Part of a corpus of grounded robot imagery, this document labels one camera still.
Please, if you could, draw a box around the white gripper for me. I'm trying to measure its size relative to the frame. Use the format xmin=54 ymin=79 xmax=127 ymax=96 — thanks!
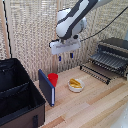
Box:
xmin=49 ymin=37 xmax=82 ymax=62

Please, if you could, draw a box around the red plastic cup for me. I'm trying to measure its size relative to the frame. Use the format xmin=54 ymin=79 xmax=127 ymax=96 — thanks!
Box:
xmin=47 ymin=72 xmax=59 ymax=88

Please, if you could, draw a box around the black toaster oven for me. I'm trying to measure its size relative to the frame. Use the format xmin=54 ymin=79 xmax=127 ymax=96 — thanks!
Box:
xmin=89 ymin=37 xmax=128 ymax=79

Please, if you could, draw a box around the curved yellow banana piece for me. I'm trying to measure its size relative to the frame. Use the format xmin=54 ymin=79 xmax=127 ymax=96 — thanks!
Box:
xmin=71 ymin=78 xmax=84 ymax=87

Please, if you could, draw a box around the long yellow banana piece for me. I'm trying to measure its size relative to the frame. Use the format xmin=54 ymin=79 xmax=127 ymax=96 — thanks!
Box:
xmin=69 ymin=80 xmax=82 ymax=90

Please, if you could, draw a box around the white round bowl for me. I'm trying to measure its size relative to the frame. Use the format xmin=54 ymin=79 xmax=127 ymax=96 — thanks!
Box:
xmin=67 ymin=78 xmax=86 ymax=93

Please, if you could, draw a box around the dark blue binder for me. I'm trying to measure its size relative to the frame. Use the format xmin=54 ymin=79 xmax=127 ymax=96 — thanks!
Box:
xmin=37 ymin=68 xmax=56 ymax=108

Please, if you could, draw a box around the bamboo folding screen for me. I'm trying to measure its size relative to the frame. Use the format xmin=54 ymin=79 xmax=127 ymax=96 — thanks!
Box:
xmin=0 ymin=0 xmax=128 ymax=82

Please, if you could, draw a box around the black fabric storage box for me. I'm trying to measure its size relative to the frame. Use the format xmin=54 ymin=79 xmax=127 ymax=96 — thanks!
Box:
xmin=0 ymin=57 xmax=47 ymax=128

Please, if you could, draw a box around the black vertical pole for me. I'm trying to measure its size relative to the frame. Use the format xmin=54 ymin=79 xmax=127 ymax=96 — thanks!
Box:
xmin=2 ymin=0 xmax=13 ymax=60

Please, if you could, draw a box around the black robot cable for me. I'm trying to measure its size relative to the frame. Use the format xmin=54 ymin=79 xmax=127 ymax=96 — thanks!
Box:
xmin=79 ymin=14 xmax=128 ymax=42

